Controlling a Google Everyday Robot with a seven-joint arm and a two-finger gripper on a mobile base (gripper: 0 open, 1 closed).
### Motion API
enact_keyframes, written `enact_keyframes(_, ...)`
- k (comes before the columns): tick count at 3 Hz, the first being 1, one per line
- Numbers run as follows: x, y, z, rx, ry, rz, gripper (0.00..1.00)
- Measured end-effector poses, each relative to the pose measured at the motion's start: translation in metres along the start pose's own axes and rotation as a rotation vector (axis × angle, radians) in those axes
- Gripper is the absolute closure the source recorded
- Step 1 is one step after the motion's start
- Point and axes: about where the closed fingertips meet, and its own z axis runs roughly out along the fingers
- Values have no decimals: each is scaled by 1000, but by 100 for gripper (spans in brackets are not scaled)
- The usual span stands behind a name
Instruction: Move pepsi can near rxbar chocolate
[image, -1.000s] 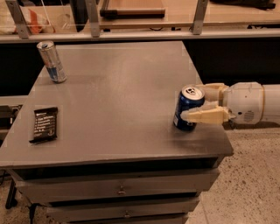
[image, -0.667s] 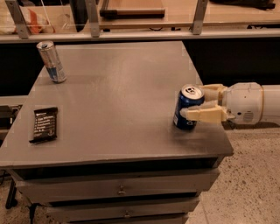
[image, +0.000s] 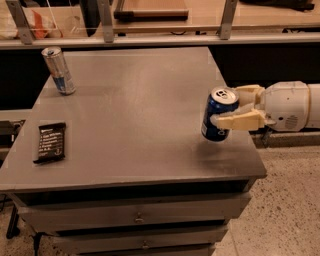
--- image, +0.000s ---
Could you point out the orange white bag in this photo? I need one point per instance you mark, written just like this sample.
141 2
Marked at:
41 26

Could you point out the grey drawer cabinet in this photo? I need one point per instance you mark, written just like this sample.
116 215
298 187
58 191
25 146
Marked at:
133 143

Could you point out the blue pepsi can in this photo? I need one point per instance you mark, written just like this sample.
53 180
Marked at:
220 100

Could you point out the wooden tray on shelf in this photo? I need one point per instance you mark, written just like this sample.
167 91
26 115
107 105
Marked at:
145 9

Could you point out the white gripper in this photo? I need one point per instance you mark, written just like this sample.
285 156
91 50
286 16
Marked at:
285 104

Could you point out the silver red bull can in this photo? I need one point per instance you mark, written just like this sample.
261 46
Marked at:
59 70

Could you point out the top drawer knob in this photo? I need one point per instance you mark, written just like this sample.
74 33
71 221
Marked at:
139 218

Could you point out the black rxbar chocolate bar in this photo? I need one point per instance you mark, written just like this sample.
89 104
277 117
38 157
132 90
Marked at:
51 143

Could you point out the metal shelf frame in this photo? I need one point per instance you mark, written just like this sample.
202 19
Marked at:
209 22

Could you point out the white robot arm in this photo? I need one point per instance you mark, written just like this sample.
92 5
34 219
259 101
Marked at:
313 119

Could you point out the drawer knob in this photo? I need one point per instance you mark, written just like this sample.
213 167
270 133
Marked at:
139 218
145 245

